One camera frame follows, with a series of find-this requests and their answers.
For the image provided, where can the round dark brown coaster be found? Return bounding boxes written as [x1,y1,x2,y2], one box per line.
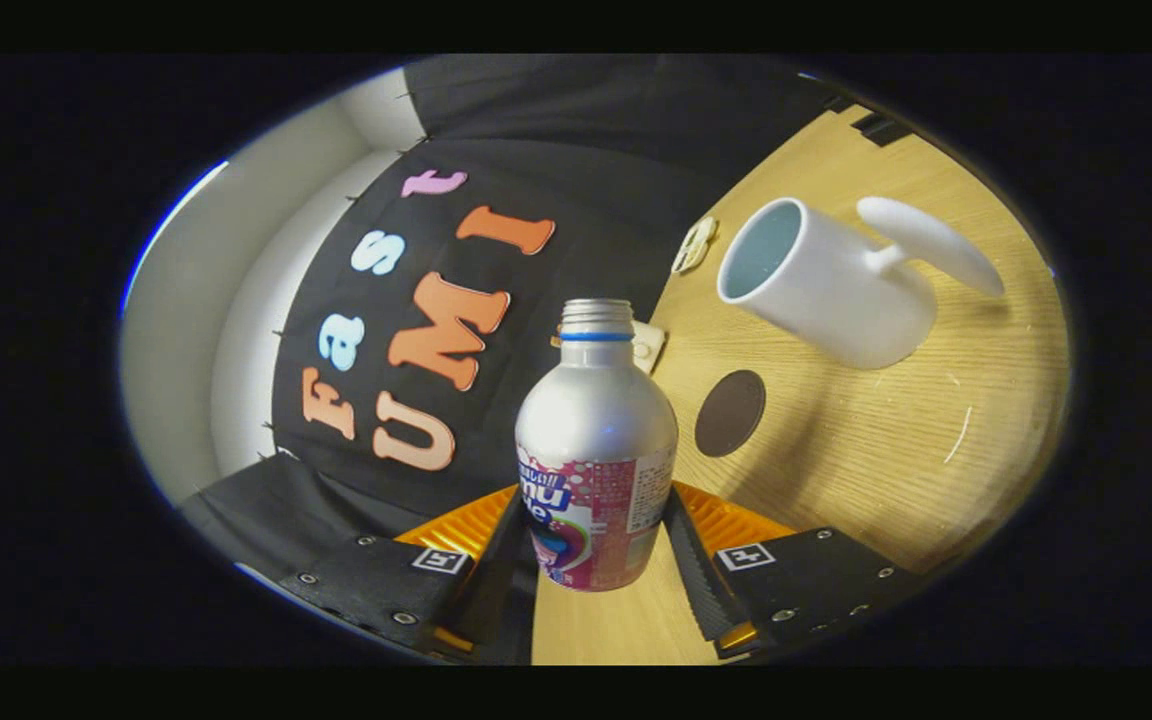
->
[694,369,767,459]

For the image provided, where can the white cup with handle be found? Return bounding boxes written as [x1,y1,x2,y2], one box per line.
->
[716,195,1007,371]

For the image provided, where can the small white toy toaster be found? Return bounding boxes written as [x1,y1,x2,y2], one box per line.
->
[633,320,667,375]

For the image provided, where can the silver juice bottle pink label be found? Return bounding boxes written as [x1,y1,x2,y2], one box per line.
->
[514,298,680,593]

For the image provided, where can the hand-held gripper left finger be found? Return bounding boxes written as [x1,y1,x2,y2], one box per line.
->
[276,483,537,666]

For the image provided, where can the wooden table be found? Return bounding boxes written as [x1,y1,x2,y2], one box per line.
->
[531,105,1072,666]

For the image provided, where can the black backdrop cloth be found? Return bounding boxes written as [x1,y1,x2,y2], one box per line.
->
[176,55,837,601]

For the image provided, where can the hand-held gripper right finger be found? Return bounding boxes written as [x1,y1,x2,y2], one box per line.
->
[661,482,927,661]

